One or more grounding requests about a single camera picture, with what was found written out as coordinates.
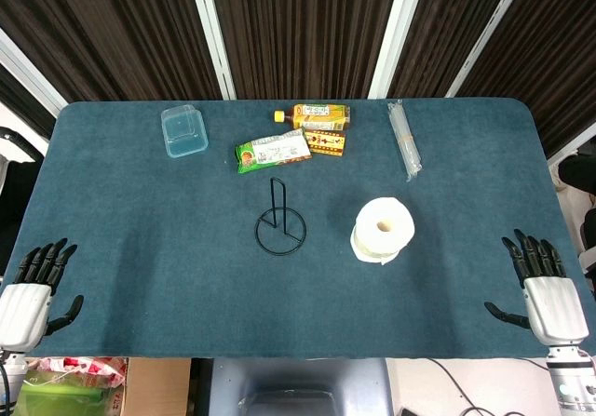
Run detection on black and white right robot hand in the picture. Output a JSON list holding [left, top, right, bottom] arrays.
[[483, 228, 590, 347]]

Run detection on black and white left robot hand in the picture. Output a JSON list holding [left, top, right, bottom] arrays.
[[0, 236, 86, 352]]

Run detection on white paper towel roll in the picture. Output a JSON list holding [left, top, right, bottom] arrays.
[[349, 196, 416, 266]]

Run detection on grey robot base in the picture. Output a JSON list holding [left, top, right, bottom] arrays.
[[210, 358, 405, 416]]

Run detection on red and white plastic bag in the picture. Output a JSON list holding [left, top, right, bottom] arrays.
[[27, 356, 129, 392]]

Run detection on green plastic package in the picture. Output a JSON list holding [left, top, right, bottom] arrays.
[[17, 378, 102, 416]]

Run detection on brown cardboard box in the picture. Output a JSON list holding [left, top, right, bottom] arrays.
[[124, 358, 193, 416]]

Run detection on blue table cloth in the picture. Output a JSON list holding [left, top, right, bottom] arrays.
[[0, 98, 593, 360]]

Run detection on bundle of clear plastic straws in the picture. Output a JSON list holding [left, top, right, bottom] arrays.
[[386, 99, 424, 183]]

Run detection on clear plastic food container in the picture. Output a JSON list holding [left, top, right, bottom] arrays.
[[160, 104, 209, 159]]

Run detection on dark brown curtain panel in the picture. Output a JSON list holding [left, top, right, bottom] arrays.
[[388, 0, 490, 101], [208, 0, 402, 101], [458, 0, 596, 159], [0, 0, 223, 105]]

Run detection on yellow and red carton box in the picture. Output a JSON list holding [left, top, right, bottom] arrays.
[[305, 128, 348, 157]]

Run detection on green snack packet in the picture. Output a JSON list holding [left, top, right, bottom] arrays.
[[234, 128, 313, 176]]

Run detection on yellow-capped tea bottle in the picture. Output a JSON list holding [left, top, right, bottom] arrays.
[[273, 103, 353, 132]]

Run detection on black floor cable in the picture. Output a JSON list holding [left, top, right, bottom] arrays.
[[427, 358, 562, 416]]

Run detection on white partition frame post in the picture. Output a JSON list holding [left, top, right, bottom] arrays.
[[445, 0, 522, 100], [366, 0, 430, 101], [0, 28, 70, 115], [185, 0, 237, 101], [545, 125, 596, 162]]

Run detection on black wire paper roll holder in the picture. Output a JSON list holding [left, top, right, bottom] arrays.
[[254, 178, 307, 257]]

